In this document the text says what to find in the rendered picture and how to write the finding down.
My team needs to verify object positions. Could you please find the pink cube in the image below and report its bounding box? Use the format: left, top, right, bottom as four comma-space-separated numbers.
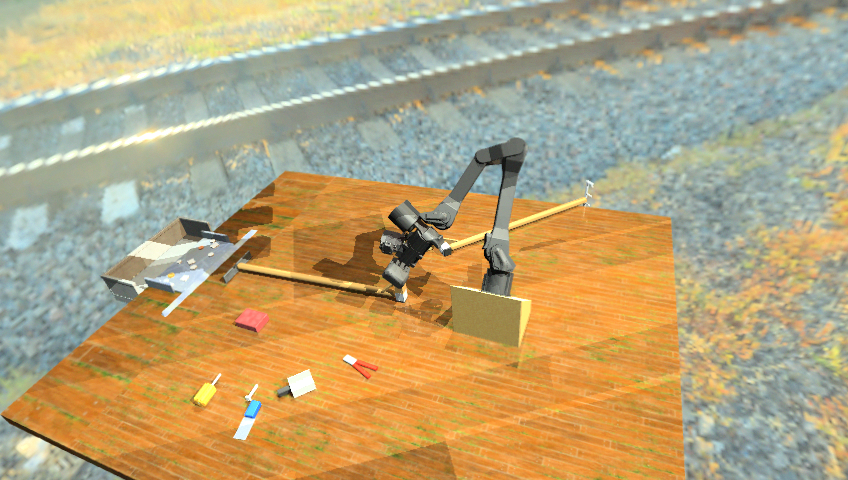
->
235, 308, 269, 332

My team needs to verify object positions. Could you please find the blue-handled scraper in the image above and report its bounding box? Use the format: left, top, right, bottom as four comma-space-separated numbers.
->
233, 400, 261, 440

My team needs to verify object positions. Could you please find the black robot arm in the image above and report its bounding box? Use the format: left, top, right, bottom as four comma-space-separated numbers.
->
379, 137, 528, 297

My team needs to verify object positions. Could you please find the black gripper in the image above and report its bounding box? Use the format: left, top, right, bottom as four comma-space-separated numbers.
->
382, 232, 427, 289

